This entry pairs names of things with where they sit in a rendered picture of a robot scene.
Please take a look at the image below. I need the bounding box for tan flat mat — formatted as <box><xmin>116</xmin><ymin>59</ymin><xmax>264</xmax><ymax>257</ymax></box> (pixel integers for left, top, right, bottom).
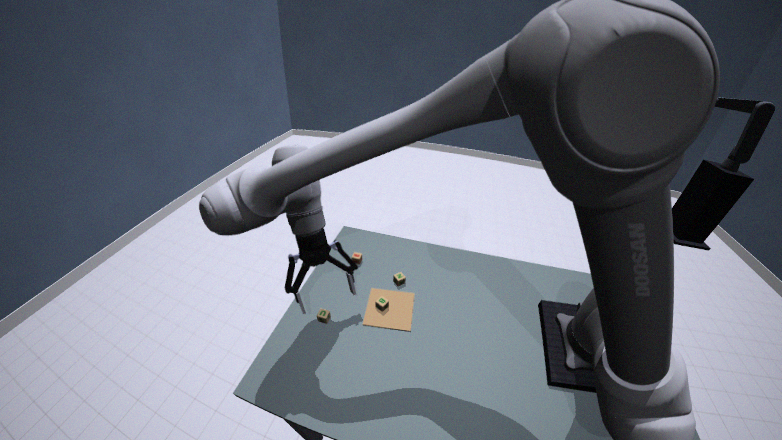
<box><xmin>363</xmin><ymin>288</ymin><xmax>414</xmax><ymax>332</ymax></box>

